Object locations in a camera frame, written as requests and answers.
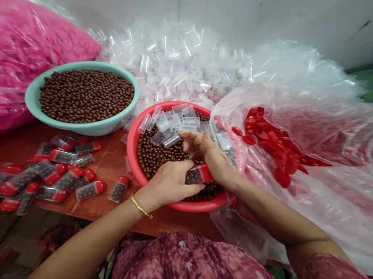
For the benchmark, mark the large pile of clear tubes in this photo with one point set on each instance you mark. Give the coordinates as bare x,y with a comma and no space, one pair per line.
177,59

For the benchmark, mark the red plastic basin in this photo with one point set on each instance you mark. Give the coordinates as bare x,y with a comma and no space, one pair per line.
133,155

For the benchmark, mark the clear plastic bag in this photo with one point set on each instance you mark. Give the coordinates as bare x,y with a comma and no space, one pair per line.
354,173

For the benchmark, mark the pile of filled capped tubes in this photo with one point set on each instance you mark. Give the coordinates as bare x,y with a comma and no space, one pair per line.
65,155

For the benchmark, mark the teal plastic basin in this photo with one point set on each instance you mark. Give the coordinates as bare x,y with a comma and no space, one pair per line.
99,126

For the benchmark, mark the heap of brown chocolate balls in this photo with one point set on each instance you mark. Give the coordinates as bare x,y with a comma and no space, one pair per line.
84,95
153,155

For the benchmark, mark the red-capped tube of brown balls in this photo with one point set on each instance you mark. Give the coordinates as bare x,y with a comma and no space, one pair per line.
195,175

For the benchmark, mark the cluster of empty clear tubes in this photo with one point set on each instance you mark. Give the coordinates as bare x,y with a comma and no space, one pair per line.
170,128

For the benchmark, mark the person's body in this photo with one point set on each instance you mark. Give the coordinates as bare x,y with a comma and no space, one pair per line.
179,275

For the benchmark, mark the person's left hand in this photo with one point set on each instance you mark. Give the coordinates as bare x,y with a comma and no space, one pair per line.
167,186

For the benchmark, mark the large bag of pink pieces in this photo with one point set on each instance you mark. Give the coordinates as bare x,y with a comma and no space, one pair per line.
2,69

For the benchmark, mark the person's right fingers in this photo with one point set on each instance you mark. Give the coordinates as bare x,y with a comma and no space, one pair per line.
195,139

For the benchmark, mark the person's right hand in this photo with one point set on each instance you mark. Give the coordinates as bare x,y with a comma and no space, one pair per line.
216,163

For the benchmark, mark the pile of red caps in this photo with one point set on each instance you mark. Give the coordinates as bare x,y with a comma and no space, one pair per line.
275,143

